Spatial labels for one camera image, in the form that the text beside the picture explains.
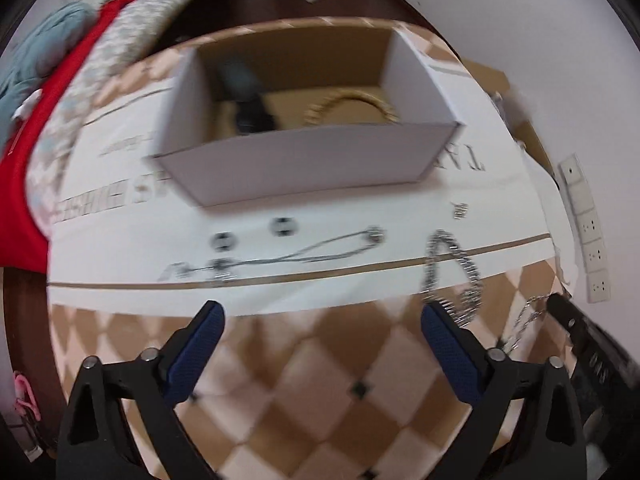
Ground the thick silver chain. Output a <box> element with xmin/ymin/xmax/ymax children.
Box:
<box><xmin>502</xmin><ymin>296</ymin><xmax>551</xmax><ymax>356</ymax></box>

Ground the red blanket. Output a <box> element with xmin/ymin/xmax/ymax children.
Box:
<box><xmin>0</xmin><ymin>0</ymin><xmax>206</xmax><ymax>273</ymax></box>

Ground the thin silver necklace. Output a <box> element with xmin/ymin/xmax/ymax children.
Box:
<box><xmin>157</xmin><ymin>227</ymin><xmax>386</xmax><ymax>283</ymax></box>

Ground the white cardboard box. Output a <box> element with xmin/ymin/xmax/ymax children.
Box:
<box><xmin>152</xmin><ymin>25</ymin><xmax>466</xmax><ymax>208</ymax></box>

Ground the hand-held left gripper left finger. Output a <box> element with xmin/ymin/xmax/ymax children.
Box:
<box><xmin>59</xmin><ymin>300</ymin><xmax>226</xmax><ymax>480</ymax></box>

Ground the patterned quilt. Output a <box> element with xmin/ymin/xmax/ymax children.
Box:
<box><xmin>27</xmin><ymin>0</ymin><xmax>226</xmax><ymax>241</ymax></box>

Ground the dark blurred object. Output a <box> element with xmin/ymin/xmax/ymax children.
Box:
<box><xmin>217</xmin><ymin>57</ymin><xmax>276</xmax><ymax>133</ymax></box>

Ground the white power strip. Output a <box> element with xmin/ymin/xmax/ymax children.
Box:
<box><xmin>557</xmin><ymin>155</ymin><xmax>613</xmax><ymax>305</ymax></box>

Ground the teal blanket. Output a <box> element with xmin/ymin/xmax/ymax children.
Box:
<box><xmin>0</xmin><ymin>0</ymin><xmax>186</xmax><ymax>153</ymax></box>

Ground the gold bracelet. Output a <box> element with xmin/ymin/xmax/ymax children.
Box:
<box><xmin>302</xmin><ymin>87</ymin><xmax>401</xmax><ymax>128</ymax></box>

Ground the silver beaded bracelet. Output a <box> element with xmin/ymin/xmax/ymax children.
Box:
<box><xmin>420</xmin><ymin>230</ymin><xmax>483</xmax><ymax>328</ymax></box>

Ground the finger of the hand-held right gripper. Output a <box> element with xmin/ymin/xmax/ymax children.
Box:
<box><xmin>546</xmin><ymin>293</ymin><xmax>590</xmax><ymax>347</ymax></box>

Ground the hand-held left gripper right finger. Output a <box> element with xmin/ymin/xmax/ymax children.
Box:
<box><xmin>420</xmin><ymin>302</ymin><xmax>588</xmax><ymax>480</ymax></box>

